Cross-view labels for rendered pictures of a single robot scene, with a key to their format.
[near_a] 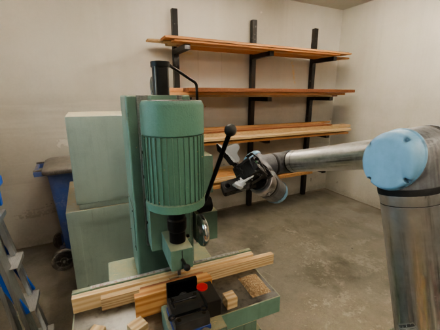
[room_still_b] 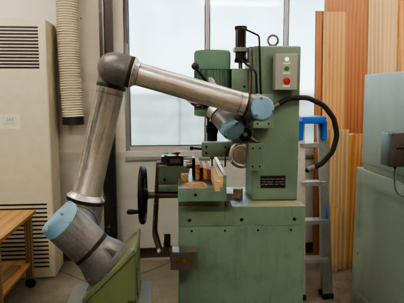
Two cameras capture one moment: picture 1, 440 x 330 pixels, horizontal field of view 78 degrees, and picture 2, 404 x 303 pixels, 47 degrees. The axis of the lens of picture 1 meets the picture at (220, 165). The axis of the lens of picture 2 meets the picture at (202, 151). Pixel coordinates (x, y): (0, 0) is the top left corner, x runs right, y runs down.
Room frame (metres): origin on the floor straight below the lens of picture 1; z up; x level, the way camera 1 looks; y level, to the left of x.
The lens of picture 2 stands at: (1.53, -2.00, 1.30)
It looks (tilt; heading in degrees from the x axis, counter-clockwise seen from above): 7 degrees down; 111
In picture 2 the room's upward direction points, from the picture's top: straight up
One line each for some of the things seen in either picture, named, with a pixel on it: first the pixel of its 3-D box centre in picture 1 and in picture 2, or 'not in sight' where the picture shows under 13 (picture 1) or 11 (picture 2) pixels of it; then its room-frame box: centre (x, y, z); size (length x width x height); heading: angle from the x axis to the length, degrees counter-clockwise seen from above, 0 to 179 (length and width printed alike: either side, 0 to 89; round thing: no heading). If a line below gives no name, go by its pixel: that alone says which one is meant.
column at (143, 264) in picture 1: (158, 186); (271, 122); (1.04, 0.25, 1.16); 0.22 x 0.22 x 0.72; 23
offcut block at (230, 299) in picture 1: (230, 299); (184, 177); (0.70, -0.03, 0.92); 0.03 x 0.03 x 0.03; 25
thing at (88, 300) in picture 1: (173, 278); (216, 170); (0.79, 0.16, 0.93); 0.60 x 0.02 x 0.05; 113
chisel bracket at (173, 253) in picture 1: (177, 250); (216, 150); (0.80, 0.14, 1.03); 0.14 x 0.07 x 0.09; 23
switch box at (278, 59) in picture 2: not in sight; (285, 71); (1.13, 0.13, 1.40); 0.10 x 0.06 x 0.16; 23
